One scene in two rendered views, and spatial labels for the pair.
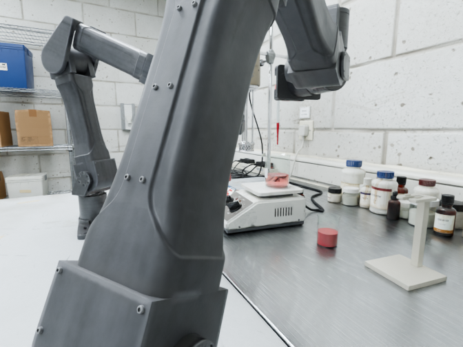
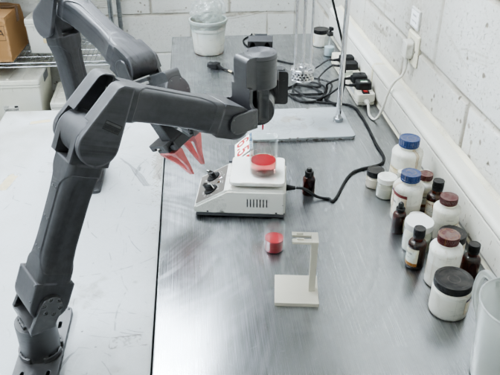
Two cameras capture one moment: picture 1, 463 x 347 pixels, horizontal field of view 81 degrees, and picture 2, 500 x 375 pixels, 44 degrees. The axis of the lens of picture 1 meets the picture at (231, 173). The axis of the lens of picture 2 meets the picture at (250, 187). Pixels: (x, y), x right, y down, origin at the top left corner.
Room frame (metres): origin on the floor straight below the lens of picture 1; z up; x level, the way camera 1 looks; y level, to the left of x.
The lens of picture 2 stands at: (-0.44, -0.52, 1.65)
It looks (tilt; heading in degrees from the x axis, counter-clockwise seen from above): 31 degrees down; 22
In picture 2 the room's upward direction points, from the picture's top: straight up
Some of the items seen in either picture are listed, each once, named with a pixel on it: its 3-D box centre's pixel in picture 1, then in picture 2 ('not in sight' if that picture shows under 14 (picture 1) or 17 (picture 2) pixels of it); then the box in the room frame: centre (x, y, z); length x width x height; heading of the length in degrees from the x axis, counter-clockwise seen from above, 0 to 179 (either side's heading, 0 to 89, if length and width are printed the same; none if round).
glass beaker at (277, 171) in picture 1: (278, 171); (264, 155); (0.67, -0.11, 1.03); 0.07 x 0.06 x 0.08; 146
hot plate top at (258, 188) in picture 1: (270, 187); (257, 170); (0.67, -0.10, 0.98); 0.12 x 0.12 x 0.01; 19
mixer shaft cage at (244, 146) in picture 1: (246, 119); (303, 33); (1.10, -0.06, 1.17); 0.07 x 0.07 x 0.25
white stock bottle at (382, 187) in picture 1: (384, 191); (408, 195); (0.73, -0.42, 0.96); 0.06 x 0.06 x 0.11
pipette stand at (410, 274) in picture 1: (407, 235); (297, 264); (0.41, -0.28, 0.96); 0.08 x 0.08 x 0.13; 20
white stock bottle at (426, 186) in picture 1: (425, 198); (445, 216); (0.69, -0.51, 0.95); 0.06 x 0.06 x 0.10
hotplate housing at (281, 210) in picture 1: (260, 205); (246, 187); (0.66, -0.07, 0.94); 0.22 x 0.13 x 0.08; 109
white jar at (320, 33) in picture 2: not in sight; (320, 36); (1.82, 0.09, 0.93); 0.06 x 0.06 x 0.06
